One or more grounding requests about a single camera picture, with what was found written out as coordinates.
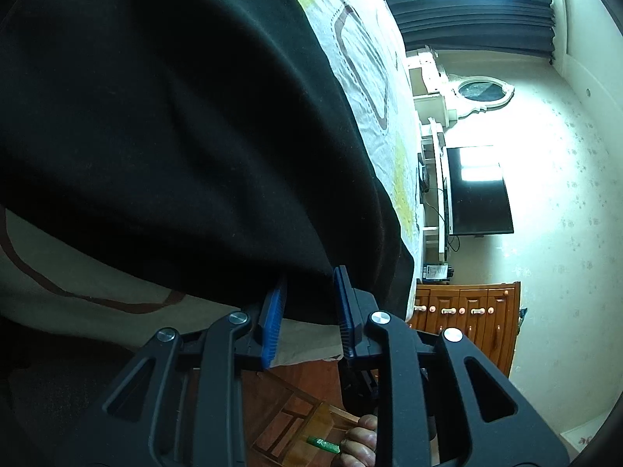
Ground black television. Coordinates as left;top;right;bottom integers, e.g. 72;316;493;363
445;145;516;237

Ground black pants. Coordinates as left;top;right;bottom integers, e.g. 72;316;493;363
0;0;419;324

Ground white patterned bed sheet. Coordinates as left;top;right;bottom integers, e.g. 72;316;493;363
0;0;424;368

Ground white television stand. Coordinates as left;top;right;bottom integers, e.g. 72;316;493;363
417;119;456;261

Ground dark grey cloth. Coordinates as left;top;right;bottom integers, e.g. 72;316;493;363
0;316;147;467

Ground person's right hand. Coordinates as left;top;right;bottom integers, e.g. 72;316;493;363
341;413;380;467

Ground oval mirror with white frame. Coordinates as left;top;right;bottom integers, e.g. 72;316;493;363
445;75;516;120

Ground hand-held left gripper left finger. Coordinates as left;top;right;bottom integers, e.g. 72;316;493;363
73;275;289;467

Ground white dresser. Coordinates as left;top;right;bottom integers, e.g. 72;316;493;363
406;49;461;130

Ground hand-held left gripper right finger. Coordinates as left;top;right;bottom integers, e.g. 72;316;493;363
332;265;571;467

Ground green pen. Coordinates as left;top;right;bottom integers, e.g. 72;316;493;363
306;435;341;454

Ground small black box with label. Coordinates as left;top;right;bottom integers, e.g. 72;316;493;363
421;263;456;283

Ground wooden cabinet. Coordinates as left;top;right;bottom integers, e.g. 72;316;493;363
408;281;523;380

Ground dark blue curtain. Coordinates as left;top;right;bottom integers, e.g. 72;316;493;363
387;0;558;64

